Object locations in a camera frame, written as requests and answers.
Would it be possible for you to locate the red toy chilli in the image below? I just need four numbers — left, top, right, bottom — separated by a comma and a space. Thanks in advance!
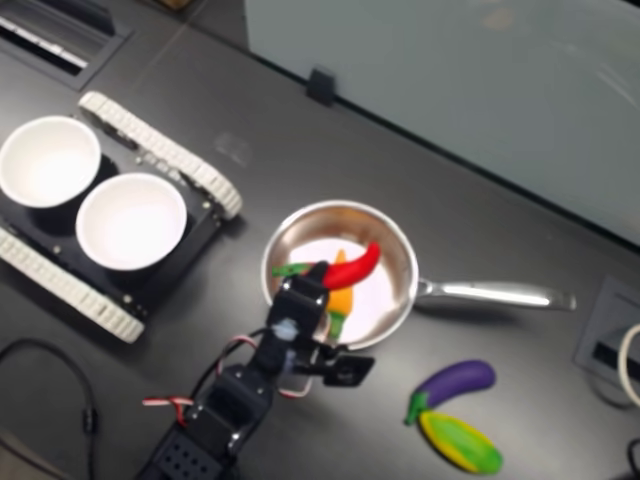
272, 242, 382, 291

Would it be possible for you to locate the pale grey putty lump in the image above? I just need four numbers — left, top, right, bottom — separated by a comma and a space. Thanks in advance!
272, 319, 301, 342

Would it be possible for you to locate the orange toy carrot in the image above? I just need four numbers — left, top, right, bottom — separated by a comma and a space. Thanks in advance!
327, 249, 357, 339

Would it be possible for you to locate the tracked vehicle with white tracks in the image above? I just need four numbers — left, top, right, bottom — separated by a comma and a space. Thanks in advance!
0, 90, 244, 344

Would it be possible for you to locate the purple toy aubergine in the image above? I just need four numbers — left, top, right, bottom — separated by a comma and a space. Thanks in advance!
404, 359, 497, 426

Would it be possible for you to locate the white bowl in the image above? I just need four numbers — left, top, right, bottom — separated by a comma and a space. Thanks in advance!
0, 115, 104, 209
74, 173, 189, 272

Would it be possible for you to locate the yellow green toy corn cob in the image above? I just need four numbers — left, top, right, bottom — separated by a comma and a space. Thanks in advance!
418, 410, 504, 474

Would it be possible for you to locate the frosted partition panel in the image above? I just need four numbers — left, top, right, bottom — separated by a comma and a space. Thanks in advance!
243, 0, 640, 249

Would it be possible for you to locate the black gripper camera mount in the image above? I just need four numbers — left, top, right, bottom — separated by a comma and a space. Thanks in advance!
319, 344, 376, 390

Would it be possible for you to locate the steel pan with long handle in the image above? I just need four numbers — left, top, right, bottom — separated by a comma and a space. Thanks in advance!
260, 199, 577, 351

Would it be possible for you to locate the red white gripper motor wire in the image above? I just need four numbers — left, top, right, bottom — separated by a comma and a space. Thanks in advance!
277, 374, 315, 401

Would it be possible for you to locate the red white arm wire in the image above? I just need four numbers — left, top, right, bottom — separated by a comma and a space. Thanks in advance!
141, 329, 264, 415

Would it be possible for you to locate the black partition bracket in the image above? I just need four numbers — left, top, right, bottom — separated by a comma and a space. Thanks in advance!
305, 67, 337, 107

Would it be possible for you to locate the long black cable with ferrite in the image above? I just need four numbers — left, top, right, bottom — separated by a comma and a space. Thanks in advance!
0, 339, 99, 480

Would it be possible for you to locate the white cable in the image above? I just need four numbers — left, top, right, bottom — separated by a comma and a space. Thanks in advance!
617, 322, 640, 407

